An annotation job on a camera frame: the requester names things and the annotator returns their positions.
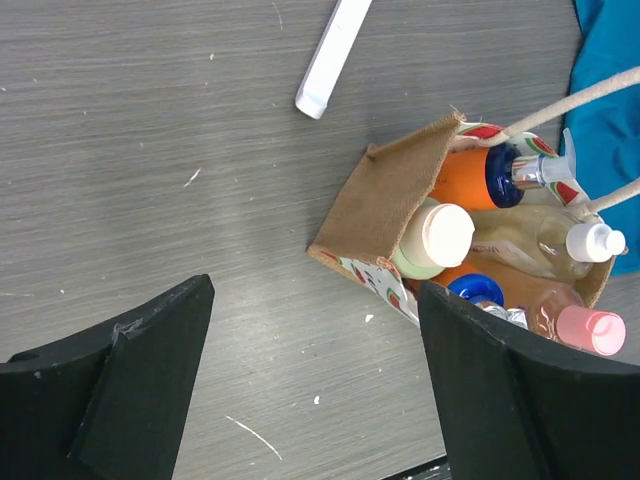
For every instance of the clear yellowish soap bottle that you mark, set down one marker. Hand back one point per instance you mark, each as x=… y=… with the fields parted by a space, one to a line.
x=544 y=241

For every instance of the green bottle white cap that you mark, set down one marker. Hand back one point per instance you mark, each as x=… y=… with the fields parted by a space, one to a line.
x=438 y=236

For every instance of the orange bottle blue pump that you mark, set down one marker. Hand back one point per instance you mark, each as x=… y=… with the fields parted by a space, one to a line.
x=480 y=290

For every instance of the pink cap peach bottle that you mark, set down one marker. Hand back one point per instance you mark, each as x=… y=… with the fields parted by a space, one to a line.
x=555 y=310

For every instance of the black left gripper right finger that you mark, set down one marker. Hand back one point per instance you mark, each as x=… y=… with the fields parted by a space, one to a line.
x=513 y=405

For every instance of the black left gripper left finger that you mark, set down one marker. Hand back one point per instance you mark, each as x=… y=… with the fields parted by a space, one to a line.
x=110 y=401

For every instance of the orange pump bottle lying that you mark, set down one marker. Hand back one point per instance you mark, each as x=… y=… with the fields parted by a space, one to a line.
x=487 y=178

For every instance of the teal blue t-shirt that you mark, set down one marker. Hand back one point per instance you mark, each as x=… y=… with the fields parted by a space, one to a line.
x=606 y=131

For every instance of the white rack base foot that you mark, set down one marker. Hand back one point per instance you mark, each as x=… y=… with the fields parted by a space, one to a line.
x=330 y=57

